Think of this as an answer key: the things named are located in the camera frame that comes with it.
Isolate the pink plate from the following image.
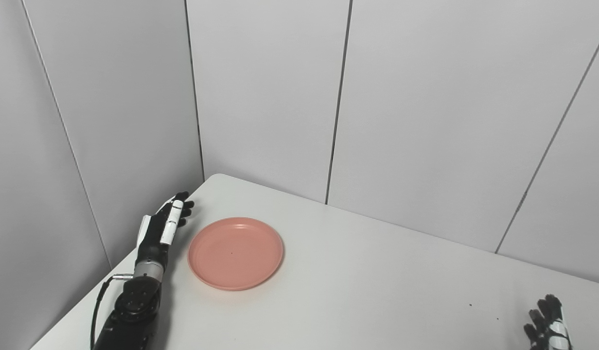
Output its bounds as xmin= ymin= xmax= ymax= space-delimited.
xmin=187 ymin=217 xmax=284 ymax=292

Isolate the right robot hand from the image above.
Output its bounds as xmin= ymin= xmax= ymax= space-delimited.
xmin=523 ymin=294 xmax=572 ymax=350

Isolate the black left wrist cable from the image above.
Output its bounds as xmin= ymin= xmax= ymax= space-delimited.
xmin=89 ymin=274 xmax=135 ymax=350

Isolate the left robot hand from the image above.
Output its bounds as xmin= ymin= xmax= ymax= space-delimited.
xmin=135 ymin=192 xmax=195 ymax=268

